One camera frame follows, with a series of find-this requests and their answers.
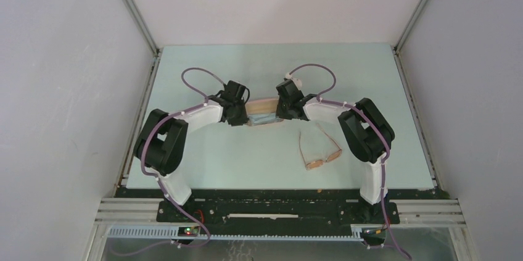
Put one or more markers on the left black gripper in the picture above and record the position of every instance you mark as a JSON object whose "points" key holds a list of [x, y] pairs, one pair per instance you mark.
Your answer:
{"points": [[243, 119]]}

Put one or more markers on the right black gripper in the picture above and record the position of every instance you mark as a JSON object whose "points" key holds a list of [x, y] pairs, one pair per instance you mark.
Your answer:
{"points": [[281, 113]]}

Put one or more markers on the pink glasses case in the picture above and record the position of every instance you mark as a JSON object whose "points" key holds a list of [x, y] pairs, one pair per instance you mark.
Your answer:
{"points": [[261, 106]]}

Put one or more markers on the orange tinted sunglasses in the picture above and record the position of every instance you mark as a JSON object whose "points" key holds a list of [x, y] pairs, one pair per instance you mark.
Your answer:
{"points": [[317, 147]]}

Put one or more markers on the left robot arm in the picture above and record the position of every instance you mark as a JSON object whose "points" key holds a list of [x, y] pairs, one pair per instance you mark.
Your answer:
{"points": [[161, 142]]}

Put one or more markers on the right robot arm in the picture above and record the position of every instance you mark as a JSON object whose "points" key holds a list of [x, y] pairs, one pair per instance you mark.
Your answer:
{"points": [[368, 134]]}

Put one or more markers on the left controller board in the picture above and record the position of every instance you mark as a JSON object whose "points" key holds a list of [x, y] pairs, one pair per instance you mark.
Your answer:
{"points": [[189, 231]]}

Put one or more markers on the controller board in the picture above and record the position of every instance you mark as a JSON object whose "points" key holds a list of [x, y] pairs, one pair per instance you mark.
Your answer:
{"points": [[374, 233], [189, 231]]}

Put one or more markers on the right controller board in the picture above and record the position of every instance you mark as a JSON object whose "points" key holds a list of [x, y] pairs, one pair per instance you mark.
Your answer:
{"points": [[374, 233]]}

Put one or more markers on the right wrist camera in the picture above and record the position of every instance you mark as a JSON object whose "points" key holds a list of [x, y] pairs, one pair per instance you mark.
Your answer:
{"points": [[297, 82]]}

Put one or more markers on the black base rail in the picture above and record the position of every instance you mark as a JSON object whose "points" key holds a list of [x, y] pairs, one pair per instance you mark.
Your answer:
{"points": [[331, 211]]}

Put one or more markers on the white cable duct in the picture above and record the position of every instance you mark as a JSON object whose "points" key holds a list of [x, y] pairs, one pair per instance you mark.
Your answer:
{"points": [[177, 232]]}

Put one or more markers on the aluminium extrusion rail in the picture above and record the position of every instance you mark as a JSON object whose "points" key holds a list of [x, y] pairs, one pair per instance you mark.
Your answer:
{"points": [[430, 213]]}

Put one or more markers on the left aluminium frame post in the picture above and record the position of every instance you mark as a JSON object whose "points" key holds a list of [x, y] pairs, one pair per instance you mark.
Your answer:
{"points": [[141, 24]]}

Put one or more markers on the aluminium frame post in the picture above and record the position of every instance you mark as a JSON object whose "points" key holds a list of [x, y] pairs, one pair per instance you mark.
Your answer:
{"points": [[415, 16], [141, 24]]}

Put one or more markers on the right aluminium frame post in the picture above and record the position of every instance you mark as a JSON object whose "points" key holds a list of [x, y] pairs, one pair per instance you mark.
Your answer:
{"points": [[415, 16]]}

